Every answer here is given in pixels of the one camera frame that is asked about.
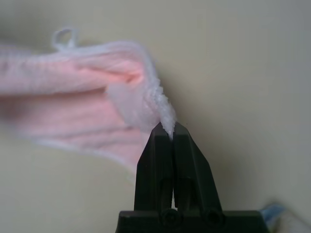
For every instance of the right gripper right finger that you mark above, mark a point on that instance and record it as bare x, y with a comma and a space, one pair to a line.
192, 170

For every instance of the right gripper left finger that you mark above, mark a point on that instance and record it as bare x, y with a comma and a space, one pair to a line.
155, 170

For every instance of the pink terry towel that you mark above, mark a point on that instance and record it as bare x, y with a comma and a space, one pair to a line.
73, 109

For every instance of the light blue folded towel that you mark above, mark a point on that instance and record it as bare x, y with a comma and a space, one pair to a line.
273, 213

